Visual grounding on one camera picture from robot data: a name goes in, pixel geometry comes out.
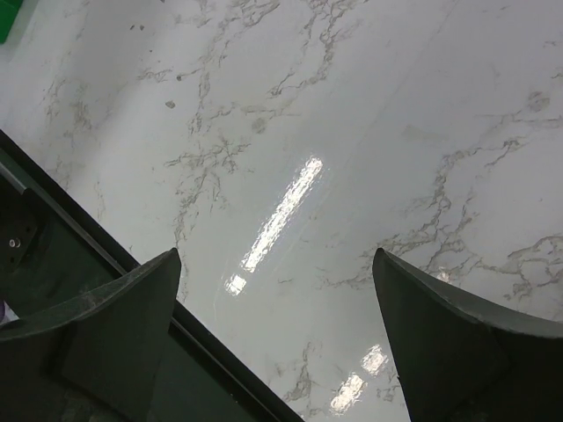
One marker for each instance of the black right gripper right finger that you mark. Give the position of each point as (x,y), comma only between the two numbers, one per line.
(460,357)

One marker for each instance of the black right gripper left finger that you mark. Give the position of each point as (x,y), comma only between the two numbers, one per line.
(105,345)

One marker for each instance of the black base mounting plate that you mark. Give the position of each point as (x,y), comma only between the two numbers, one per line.
(52,250)

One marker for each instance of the green plastic bin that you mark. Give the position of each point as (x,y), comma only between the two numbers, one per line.
(8,12)

